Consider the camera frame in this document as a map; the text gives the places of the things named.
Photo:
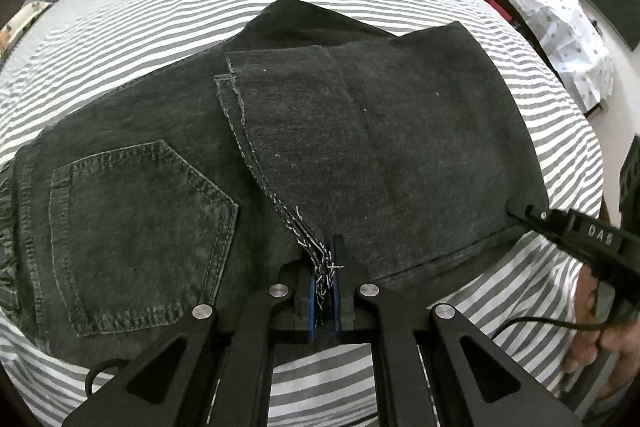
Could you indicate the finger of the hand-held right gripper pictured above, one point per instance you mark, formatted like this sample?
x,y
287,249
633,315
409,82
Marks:
x,y
535,219

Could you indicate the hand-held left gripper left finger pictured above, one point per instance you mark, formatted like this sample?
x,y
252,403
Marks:
x,y
314,302

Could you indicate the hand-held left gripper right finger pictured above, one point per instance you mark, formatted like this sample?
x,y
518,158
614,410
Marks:
x,y
334,302

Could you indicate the dark grey denim pants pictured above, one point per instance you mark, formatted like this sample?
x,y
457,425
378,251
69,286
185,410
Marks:
x,y
150,207

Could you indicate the person's right hand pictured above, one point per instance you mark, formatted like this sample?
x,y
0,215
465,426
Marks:
x,y
625,347

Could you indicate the white dotted cloth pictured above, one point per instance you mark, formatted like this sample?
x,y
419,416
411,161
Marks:
x,y
565,27

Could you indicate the grey white striped bed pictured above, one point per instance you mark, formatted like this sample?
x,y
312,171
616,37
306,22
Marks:
x,y
150,22

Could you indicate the floral pillow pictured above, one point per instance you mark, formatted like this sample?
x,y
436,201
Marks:
x,y
20,27

